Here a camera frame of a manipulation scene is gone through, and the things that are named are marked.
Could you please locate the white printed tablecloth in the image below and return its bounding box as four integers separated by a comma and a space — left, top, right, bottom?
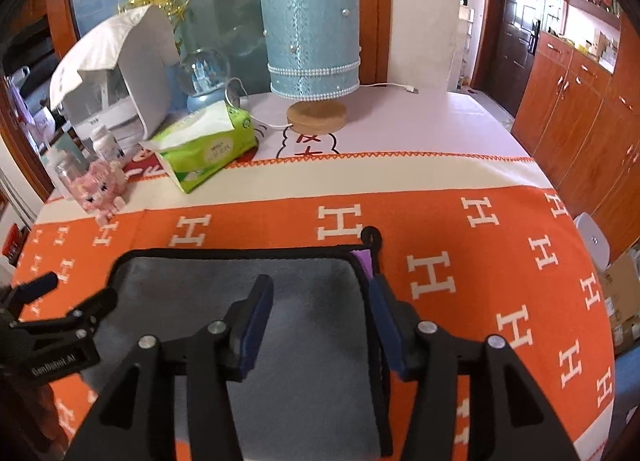
116, 88, 550, 221

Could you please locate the wooden cabinet unit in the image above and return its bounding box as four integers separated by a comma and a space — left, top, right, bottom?
513, 0, 639, 261

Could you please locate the pink toy figure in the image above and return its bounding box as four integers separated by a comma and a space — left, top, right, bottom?
68, 160, 127, 227

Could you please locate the blue cylindrical table lamp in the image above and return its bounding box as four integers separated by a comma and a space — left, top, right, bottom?
260, 0, 361, 135

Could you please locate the white pill bottle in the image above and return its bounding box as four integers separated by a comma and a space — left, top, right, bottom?
90, 125, 125, 164

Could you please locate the cardboard box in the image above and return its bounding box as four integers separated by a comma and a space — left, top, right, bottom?
600, 252, 640, 356

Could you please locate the dark wooden entry door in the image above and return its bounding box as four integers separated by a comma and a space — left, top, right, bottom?
489, 0, 544, 117

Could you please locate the green tissue pack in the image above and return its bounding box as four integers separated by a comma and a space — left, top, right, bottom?
141, 100, 257, 194

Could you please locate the purple and grey towel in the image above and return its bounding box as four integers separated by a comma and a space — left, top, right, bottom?
67, 226, 394, 460

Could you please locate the blue snow globe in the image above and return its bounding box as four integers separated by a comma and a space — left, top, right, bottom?
177, 47, 231, 112

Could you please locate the red bucket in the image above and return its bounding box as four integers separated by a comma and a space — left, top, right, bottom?
2, 224, 28, 266

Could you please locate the grey plastic stool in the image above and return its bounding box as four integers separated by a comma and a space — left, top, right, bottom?
574, 212, 611, 273

